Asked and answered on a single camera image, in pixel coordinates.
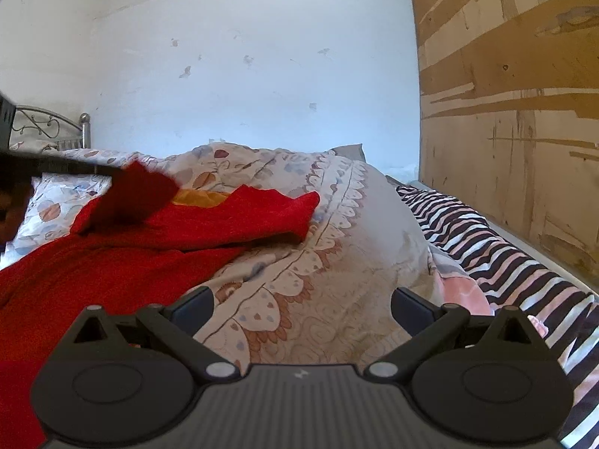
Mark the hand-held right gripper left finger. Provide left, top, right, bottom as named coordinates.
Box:
left=60, top=285, right=238, bottom=381

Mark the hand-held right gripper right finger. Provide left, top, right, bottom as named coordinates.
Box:
left=366, top=287, right=549, bottom=381

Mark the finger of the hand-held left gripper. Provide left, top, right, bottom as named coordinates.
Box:
left=0, top=149, right=119, bottom=179

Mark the red knit garment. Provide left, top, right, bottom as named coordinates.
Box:
left=0, top=161, right=322, bottom=449

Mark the person's left hand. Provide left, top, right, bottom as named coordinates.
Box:
left=0, top=169, right=34, bottom=250

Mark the metal bed headboard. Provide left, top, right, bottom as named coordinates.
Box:
left=8, top=105, right=93, bottom=153

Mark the pink pillow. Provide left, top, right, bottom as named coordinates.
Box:
left=434, top=271, right=548, bottom=338

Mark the floral printed bed cover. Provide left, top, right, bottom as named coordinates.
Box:
left=8, top=142, right=493, bottom=371

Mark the orange cloth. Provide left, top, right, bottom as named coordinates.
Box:
left=170, top=189, right=233, bottom=208

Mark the striped blanket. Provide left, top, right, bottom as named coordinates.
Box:
left=396, top=184, right=599, bottom=449

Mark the grey pillow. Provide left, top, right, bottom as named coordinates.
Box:
left=330, top=143, right=367, bottom=162

